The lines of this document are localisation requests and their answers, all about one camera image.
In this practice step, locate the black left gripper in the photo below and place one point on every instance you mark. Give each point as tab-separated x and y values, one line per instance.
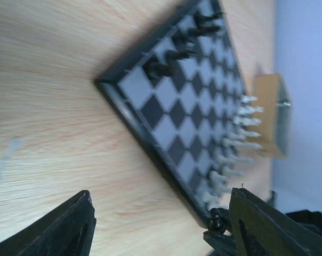
253	227

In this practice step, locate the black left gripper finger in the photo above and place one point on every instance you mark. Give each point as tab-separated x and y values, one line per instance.
66	230

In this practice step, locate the black white chess board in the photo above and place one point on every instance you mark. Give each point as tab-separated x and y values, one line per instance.
180	121

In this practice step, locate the black chess piece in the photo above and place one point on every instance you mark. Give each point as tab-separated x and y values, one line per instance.
202	20
203	31
156	70

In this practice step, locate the metal tray of white pieces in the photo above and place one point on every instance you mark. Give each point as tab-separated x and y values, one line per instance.
272	94

